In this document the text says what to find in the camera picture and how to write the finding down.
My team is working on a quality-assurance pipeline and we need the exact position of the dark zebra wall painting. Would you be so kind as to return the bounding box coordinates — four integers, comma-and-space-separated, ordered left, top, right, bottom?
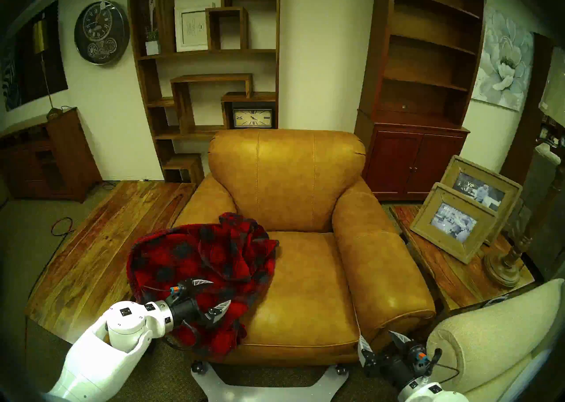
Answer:
0, 0, 69, 113

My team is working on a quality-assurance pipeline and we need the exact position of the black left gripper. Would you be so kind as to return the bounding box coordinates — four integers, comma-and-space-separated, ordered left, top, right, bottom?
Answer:
170, 278, 232, 324

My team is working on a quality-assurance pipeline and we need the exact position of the open wooden box bookshelf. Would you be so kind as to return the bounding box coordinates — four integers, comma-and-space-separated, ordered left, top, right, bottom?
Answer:
127, 0, 281, 184

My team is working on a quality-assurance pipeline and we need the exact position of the rustic wooden side table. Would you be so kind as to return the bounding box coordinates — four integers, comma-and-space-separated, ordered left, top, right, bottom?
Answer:
389, 204, 537, 313

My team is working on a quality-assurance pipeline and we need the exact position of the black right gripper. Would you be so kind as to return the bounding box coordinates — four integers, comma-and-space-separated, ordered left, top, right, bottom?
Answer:
357, 331, 435, 391

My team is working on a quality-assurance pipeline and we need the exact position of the white flower canvas painting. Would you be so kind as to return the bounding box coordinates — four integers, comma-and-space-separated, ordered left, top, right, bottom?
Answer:
471, 6, 535, 112

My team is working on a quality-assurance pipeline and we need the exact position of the dark wood sideboard cabinet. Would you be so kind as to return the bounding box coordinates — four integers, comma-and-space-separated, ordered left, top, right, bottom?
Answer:
0, 107, 103, 203

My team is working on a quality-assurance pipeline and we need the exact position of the round black wall clock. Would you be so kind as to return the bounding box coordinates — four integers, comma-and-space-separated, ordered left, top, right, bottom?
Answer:
74, 0, 130, 66

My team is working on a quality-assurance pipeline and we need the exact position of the beige fabric sofa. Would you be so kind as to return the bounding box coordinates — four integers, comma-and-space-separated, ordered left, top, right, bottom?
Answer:
426, 278, 565, 402

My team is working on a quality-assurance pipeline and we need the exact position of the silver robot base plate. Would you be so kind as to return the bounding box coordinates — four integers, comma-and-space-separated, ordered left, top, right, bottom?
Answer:
191, 364, 349, 402

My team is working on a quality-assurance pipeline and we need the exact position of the white framed certificate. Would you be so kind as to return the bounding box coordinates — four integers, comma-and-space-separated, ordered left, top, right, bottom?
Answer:
175, 4, 215, 53

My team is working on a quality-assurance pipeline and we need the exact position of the grey upholstered chair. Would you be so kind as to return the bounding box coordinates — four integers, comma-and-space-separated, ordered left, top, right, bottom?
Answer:
508, 143, 565, 280

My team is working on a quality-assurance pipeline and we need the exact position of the small rustic picture frame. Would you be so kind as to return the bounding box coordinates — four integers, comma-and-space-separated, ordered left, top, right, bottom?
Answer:
410, 182, 498, 265

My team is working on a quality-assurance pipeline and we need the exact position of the glossy wooden coffee table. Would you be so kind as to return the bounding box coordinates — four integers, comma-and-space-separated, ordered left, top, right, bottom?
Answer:
24, 180, 198, 344

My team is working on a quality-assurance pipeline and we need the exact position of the thick black left wrist cable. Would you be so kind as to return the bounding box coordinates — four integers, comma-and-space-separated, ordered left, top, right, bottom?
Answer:
161, 322, 201, 353

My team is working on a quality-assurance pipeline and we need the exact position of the thin right cable orange plug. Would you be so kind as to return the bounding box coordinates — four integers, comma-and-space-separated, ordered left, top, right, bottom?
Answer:
417, 352, 464, 383

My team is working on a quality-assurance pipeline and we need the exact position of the large rustic picture frame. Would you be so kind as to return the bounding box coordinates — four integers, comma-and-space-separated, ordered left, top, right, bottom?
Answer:
440, 155, 523, 246

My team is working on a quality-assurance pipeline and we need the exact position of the turned wooden lamp base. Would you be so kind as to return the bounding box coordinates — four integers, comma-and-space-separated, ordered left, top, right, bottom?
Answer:
484, 172, 565, 289

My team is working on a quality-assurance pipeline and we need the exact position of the small potted plant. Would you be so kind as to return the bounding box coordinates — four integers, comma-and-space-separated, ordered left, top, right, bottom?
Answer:
140, 0, 162, 56

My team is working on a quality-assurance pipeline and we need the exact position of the thin left cable orange plug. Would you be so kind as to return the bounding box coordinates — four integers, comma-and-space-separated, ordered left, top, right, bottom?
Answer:
141, 286, 184, 297

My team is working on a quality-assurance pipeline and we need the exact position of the dark cherry hutch bookcase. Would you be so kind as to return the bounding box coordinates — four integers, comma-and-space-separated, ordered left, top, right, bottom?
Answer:
354, 0, 490, 201

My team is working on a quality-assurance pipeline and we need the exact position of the tan leather armchair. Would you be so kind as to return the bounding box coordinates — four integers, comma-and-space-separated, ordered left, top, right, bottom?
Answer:
142, 128, 437, 366

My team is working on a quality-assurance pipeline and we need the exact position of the gold shade table lamp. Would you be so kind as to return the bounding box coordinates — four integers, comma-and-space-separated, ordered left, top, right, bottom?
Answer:
33, 18, 63, 120

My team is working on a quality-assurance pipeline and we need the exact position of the thin cable orange plug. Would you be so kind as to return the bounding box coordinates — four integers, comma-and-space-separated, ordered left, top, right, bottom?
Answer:
141, 286, 184, 297
417, 352, 464, 383

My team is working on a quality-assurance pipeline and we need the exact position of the rectangular mantel clock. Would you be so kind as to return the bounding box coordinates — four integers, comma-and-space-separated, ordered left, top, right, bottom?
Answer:
233, 106, 273, 129

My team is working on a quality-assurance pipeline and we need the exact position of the red floor cable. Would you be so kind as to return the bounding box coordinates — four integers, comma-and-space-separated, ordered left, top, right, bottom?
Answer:
51, 217, 75, 237

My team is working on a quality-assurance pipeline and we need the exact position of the red plaid fleece blanket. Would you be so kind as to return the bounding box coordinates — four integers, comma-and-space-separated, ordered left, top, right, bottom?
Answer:
126, 212, 279, 360

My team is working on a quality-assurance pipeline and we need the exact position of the white lampshade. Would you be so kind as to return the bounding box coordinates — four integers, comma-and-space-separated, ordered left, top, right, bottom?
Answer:
539, 46, 565, 128

